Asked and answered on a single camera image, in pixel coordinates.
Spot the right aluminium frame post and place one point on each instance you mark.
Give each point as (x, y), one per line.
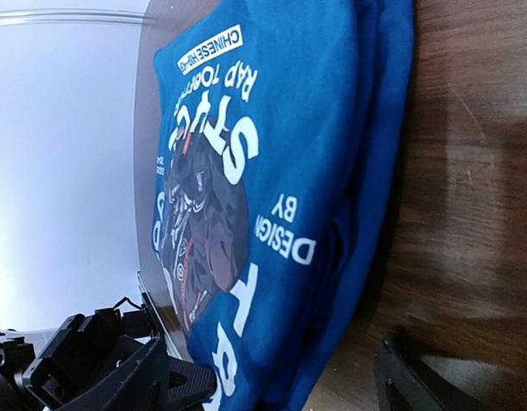
(66, 16)

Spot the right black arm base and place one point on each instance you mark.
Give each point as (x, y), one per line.
(44, 370)

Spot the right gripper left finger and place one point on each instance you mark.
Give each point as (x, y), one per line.
(150, 380)

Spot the blue t-shirt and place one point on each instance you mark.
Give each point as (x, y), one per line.
(280, 130)

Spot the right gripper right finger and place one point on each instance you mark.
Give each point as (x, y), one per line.
(402, 380)

